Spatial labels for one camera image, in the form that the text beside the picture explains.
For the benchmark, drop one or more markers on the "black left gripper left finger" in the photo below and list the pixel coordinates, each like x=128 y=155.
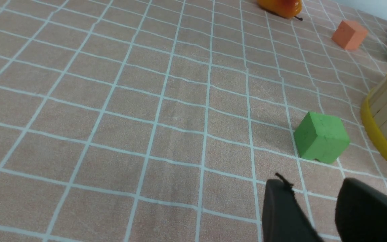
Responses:
x=283 y=220

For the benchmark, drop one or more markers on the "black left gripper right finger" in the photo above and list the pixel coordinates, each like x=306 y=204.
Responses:
x=361 y=213

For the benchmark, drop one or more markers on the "green foam cube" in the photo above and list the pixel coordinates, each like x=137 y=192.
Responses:
x=321 y=137

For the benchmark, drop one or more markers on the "orange foam cube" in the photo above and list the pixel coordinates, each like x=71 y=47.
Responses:
x=349 y=35

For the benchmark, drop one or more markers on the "pink checkered tablecloth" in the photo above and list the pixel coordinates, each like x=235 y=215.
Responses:
x=161 y=120

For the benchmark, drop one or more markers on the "orange yellow toy pear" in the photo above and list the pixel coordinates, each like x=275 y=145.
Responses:
x=284 y=8

